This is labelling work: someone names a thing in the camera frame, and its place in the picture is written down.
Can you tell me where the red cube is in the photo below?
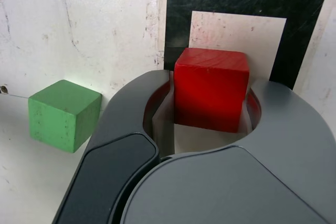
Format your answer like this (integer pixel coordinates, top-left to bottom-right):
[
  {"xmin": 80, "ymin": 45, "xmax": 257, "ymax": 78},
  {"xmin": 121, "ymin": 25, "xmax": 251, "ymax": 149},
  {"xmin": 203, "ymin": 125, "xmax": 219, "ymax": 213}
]
[{"xmin": 173, "ymin": 47, "xmax": 250, "ymax": 134}]

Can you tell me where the green cube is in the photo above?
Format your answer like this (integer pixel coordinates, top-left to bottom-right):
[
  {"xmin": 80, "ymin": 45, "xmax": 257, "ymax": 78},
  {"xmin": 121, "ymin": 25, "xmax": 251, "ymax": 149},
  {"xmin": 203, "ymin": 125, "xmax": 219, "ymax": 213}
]
[{"xmin": 28, "ymin": 79, "xmax": 103, "ymax": 154}]

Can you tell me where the black tape square outline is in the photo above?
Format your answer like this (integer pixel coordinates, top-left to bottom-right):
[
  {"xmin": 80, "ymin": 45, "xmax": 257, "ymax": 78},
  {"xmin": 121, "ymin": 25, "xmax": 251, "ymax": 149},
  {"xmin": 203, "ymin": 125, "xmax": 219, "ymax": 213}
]
[{"xmin": 163, "ymin": 0, "xmax": 330, "ymax": 91}]

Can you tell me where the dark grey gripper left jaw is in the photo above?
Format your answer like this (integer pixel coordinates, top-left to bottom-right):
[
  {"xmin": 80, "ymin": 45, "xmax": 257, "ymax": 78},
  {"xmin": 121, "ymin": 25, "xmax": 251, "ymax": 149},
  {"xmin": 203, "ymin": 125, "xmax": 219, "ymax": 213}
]
[{"xmin": 51, "ymin": 69, "xmax": 175, "ymax": 224}]

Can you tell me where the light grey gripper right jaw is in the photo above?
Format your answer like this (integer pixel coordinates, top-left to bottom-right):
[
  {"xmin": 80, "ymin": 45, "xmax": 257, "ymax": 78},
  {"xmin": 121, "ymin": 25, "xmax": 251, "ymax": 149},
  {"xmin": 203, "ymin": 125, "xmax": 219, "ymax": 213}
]
[{"xmin": 119, "ymin": 78, "xmax": 336, "ymax": 224}]

